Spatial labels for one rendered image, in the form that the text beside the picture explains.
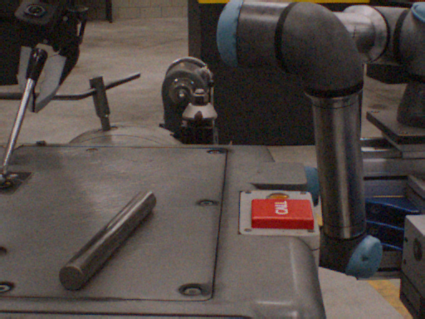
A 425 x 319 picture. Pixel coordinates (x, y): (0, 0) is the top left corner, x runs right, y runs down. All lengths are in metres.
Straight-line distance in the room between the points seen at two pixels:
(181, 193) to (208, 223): 0.10
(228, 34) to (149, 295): 0.76
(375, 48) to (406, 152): 0.21
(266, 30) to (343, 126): 0.20
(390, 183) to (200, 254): 0.96
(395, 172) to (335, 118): 0.36
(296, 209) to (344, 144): 0.53
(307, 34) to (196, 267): 0.64
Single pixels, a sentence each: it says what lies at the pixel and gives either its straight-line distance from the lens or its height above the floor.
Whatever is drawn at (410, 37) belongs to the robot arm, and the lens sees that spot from 1.64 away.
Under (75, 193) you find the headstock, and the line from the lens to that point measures 0.90.
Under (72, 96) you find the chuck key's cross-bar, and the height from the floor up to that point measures 1.30.
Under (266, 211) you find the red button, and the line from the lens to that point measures 0.80.
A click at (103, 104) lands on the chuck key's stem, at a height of 1.28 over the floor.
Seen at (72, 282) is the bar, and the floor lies 1.26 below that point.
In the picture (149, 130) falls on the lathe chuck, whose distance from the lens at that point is 1.27.
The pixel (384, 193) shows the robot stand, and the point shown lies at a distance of 1.65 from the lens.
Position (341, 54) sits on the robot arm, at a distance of 1.27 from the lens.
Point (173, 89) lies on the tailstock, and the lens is 2.34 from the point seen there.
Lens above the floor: 1.53
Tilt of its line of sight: 16 degrees down
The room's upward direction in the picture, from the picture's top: straight up
